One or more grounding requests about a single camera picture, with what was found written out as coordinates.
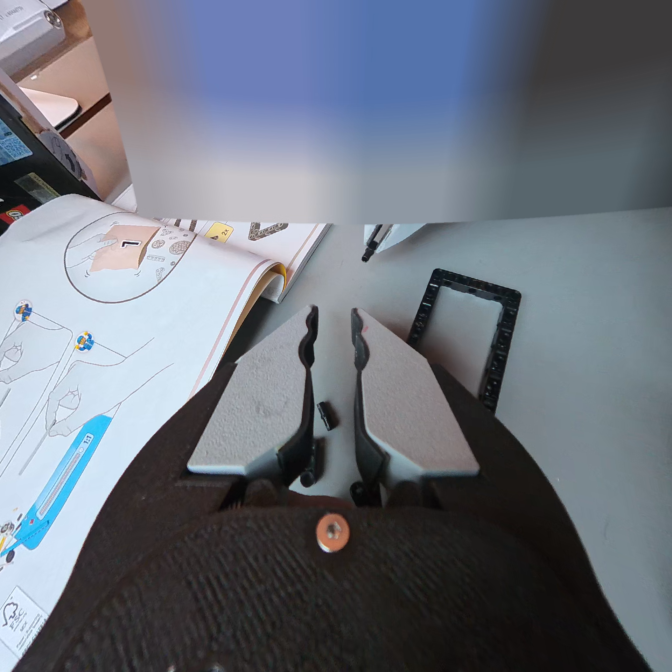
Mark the lego instruction booklet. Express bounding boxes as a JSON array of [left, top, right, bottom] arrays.
[[0, 194, 333, 652]]

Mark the white flat tray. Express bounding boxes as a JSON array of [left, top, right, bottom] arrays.
[[18, 86, 84, 132]]

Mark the black rectangular lego frame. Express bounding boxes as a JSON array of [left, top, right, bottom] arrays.
[[407, 268, 522, 417]]

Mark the black lego set box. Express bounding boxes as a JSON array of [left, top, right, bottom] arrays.
[[0, 68, 106, 237]]

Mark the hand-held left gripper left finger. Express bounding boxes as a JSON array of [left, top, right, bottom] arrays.
[[187, 306, 320, 487]]

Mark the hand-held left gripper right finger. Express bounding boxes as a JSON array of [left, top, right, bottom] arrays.
[[350, 308, 481, 492]]

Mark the white electronic device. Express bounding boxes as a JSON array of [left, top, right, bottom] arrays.
[[0, 0, 71, 58]]

